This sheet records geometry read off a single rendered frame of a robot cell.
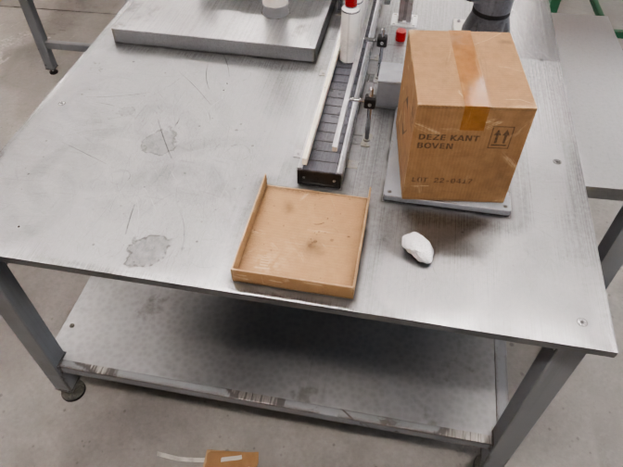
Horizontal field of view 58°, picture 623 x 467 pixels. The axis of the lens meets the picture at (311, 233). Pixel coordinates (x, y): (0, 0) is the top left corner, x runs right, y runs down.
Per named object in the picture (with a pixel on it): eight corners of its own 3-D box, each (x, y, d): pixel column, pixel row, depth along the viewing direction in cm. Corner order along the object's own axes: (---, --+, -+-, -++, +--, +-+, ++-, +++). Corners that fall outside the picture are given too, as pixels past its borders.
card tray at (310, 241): (265, 185, 139) (264, 173, 136) (370, 198, 136) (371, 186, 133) (232, 281, 120) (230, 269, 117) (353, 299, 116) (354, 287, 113)
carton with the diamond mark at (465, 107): (395, 121, 153) (408, 29, 133) (484, 124, 152) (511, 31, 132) (401, 199, 133) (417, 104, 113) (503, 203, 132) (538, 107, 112)
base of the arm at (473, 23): (458, 21, 185) (464, -7, 177) (504, 23, 184) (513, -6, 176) (463, 47, 175) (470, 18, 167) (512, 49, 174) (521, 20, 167)
